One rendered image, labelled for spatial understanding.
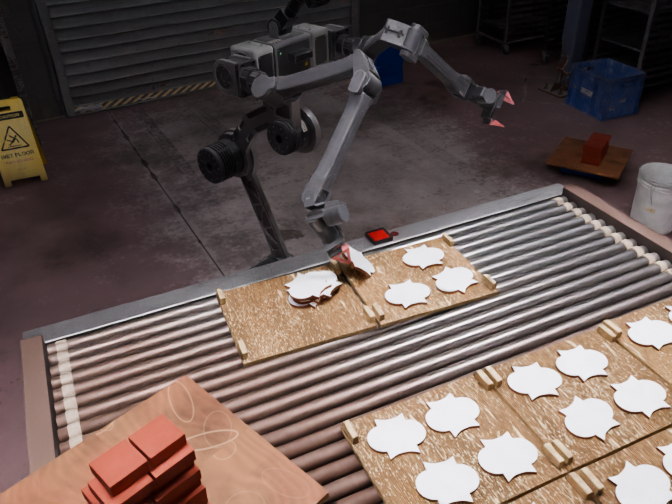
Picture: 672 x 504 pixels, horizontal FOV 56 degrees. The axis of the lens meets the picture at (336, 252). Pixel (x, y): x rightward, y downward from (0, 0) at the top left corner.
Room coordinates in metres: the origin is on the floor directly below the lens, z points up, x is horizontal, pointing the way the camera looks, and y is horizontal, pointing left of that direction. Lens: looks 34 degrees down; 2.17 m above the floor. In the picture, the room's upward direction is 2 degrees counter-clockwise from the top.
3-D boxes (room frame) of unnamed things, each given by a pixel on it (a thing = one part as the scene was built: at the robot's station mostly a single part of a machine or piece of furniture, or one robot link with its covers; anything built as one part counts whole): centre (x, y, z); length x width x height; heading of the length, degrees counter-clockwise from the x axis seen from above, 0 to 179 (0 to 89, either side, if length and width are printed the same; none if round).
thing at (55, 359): (1.75, -0.05, 0.90); 1.95 x 0.05 x 0.05; 114
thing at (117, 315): (1.86, 0.00, 0.89); 2.08 x 0.08 x 0.06; 114
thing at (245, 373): (1.48, -0.17, 0.90); 1.95 x 0.05 x 0.05; 114
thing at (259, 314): (1.52, 0.14, 0.93); 0.41 x 0.35 x 0.02; 111
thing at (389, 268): (1.67, -0.26, 0.93); 0.41 x 0.35 x 0.02; 110
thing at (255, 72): (2.14, 0.26, 1.45); 0.09 x 0.08 x 0.12; 138
